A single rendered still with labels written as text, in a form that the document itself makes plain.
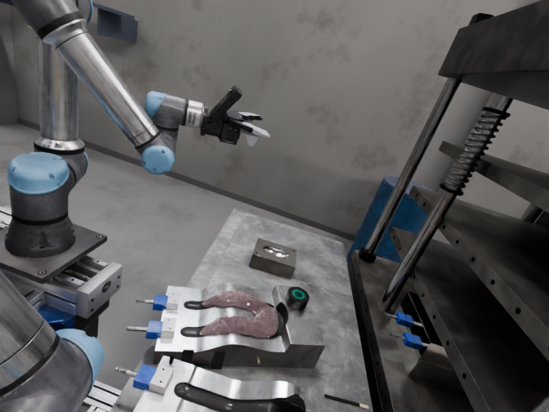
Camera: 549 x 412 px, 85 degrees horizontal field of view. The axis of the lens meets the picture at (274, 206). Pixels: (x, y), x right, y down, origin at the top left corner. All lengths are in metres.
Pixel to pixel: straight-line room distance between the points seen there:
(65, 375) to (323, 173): 3.35
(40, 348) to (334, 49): 3.35
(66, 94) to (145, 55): 3.16
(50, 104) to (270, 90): 2.79
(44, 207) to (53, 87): 0.29
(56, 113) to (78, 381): 0.70
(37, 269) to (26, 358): 0.56
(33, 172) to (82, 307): 0.36
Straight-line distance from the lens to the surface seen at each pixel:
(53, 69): 0.95
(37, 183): 0.89
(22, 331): 0.39
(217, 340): 0.98
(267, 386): 0.88
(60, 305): 1.01
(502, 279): 1.05
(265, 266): 1.39
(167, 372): 0.86
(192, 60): 3.83
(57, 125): 0.98
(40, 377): 0.41
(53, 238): 0.96
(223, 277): 1.30
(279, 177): 3.66
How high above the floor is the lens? 1.62
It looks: 24 degrees down
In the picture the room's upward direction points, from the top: 18 degrees clockwise
